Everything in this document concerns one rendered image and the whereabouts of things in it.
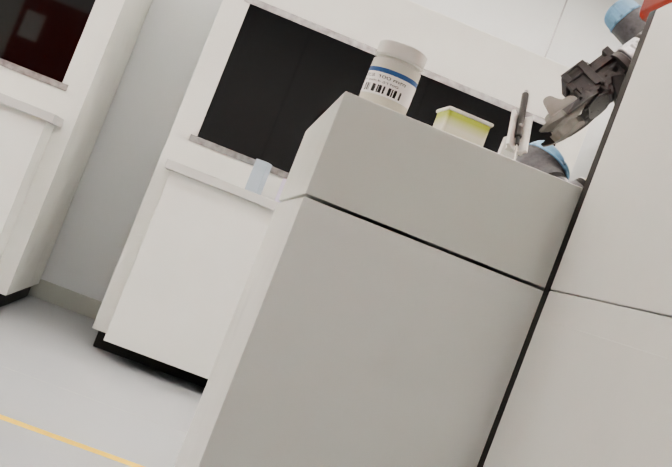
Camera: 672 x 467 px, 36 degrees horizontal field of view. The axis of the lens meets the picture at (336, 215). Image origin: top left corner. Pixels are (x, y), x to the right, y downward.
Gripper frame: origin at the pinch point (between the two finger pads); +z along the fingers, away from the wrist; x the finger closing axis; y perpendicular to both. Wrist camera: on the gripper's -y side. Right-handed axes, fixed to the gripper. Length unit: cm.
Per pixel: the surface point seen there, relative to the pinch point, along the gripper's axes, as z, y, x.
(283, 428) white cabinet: 65, -30, 45
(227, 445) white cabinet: 72, -28, 46
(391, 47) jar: 23, 1, 56
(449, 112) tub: 19.2, -3.0, 37.5
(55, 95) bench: 95, 238, -188
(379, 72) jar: 27, -1, 55
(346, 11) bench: -34, 202, -215
